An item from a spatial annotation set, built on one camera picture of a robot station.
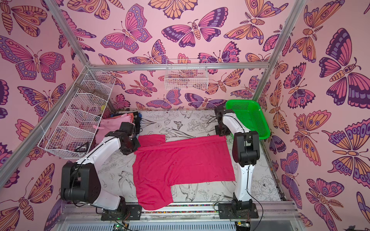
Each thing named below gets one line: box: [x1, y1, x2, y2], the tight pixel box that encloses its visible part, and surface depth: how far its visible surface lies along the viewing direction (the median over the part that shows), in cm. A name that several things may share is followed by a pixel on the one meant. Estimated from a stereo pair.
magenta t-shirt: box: [132, 134, 236, 210], surface depth 91 cm
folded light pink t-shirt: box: [92, 113, 136, 143], surface depth 105 cm
